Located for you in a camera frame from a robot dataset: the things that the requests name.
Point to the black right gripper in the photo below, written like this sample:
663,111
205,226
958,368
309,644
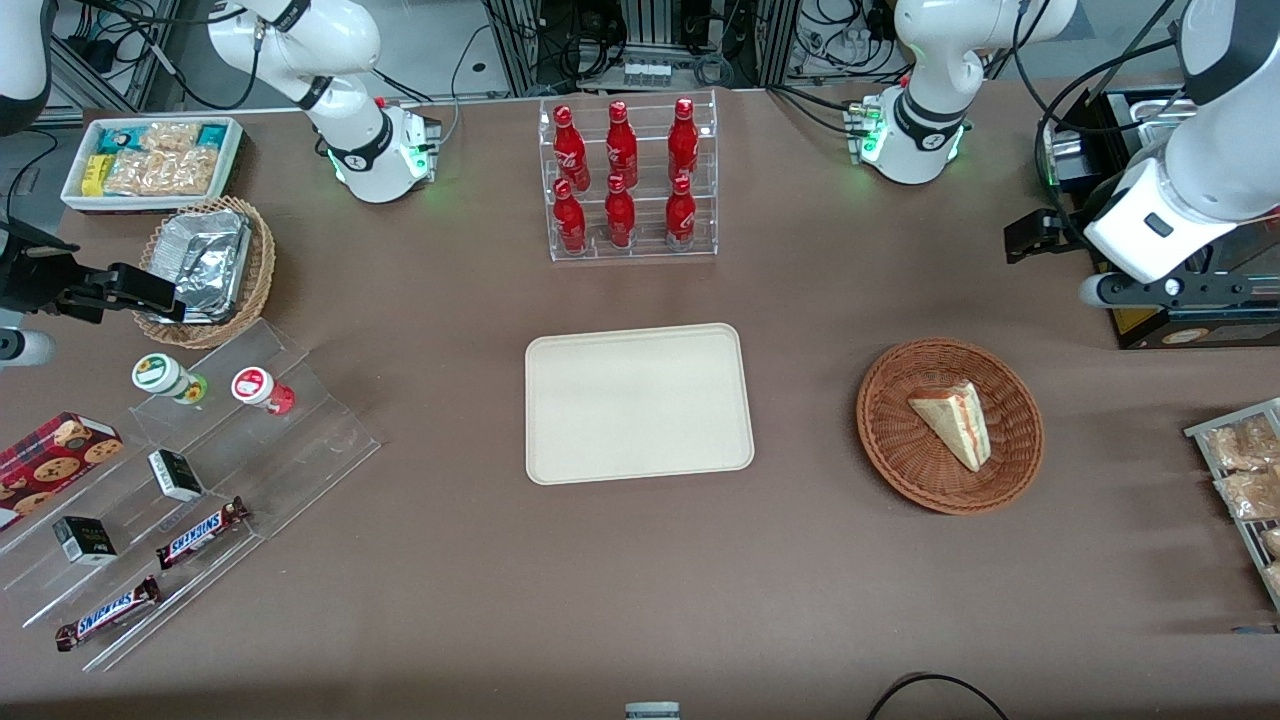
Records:
22,272

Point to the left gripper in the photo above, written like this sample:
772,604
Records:
1067,232

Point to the triangle sandwich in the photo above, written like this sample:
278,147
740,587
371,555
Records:
955,425

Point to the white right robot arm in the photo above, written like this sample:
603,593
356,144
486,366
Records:
350,160

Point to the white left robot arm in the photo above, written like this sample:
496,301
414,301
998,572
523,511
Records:
920,130

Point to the light tan wicker basket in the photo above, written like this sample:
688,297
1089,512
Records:
262,270

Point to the right tray of snack packs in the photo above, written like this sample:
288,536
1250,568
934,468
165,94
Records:
1205,432

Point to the round brown wicker basket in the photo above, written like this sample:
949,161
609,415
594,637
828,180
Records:
900,440

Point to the beige plastic tray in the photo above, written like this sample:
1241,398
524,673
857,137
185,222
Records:
640,405

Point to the green-lid snack cup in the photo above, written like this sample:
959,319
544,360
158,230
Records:
158,373

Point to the silver foil pack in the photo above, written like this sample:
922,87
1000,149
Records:
190,228
210,275

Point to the white snack bin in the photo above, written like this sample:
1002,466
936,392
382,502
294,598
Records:
150,202

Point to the yellow snack packet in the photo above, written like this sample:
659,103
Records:
93,175

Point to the large clear cracker bag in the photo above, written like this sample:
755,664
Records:
160,172

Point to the teal snack packet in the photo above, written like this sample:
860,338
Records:
115,140
212,135

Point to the stainless steel pan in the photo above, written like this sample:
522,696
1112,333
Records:
1150,108

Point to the red-lid snack cup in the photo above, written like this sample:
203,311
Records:
255,385

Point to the small clear cracker bag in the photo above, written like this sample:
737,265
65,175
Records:
170,136

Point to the red plaid cookie box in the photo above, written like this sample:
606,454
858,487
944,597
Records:
50,460

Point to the small black box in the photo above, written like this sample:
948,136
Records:
175,475
85,540

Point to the black food warmer case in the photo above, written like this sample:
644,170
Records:
1260,322

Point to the clear acrylic stepped shelf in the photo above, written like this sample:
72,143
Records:
300,450

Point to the Snickers chocolate bar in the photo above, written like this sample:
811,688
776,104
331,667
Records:
200,533
108,614

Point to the bagged brown pastry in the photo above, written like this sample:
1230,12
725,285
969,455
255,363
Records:
1250,495
1272,542
1240,445

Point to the clear acrylic bottle rack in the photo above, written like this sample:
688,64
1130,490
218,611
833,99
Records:
700,245

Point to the red cola bottle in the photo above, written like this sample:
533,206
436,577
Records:
680,215
570,220
621,145
568,145
683,140
620,215

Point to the white power strip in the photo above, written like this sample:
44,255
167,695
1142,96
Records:
647,73

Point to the grey object at table edge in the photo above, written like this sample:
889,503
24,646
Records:
652,712

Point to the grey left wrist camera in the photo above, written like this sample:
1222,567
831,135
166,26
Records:
1095,290

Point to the aluminium frame rack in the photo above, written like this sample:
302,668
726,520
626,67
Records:
520,40

